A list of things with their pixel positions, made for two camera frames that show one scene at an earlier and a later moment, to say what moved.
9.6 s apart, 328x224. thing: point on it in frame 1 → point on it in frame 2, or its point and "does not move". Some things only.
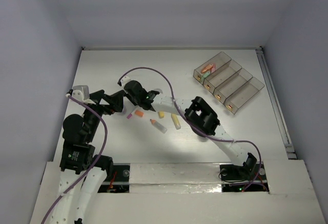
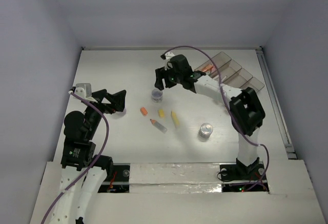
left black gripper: (101, 101) does not move
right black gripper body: (136, 101) → (172, 78)
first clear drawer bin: (210, 66) does not move
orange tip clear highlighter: (159, 126) does not move
